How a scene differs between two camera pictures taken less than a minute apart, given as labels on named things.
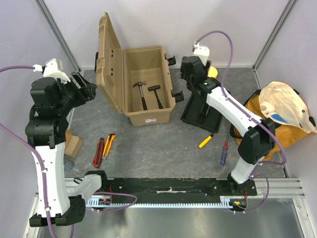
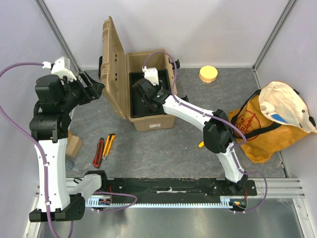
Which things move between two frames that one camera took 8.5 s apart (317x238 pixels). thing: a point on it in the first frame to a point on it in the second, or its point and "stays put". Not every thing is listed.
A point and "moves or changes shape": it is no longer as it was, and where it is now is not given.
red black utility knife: [97, 158] stays put
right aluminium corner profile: [280, 22] stays put
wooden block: [73, 144] stays put
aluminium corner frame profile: [57, 32] stays put
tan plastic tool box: [135, 81] moves or changes shape
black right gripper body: [189, 81] to [148, 98]
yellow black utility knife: [111, 137] stays put
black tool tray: [198, 112] moves or changes shape
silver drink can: [68, 164] stays put
